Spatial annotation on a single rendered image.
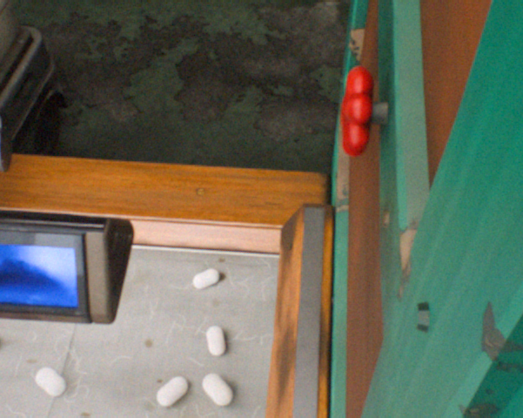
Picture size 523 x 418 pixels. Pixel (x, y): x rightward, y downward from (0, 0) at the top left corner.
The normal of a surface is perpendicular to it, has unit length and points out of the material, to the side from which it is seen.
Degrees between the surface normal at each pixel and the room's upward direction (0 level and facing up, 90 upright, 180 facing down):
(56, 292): 58
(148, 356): 0
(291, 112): 0
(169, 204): 0
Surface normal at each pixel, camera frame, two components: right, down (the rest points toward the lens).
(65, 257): -0.08, 0.38
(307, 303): -0.01, -0.58
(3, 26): 0.97, 0.18
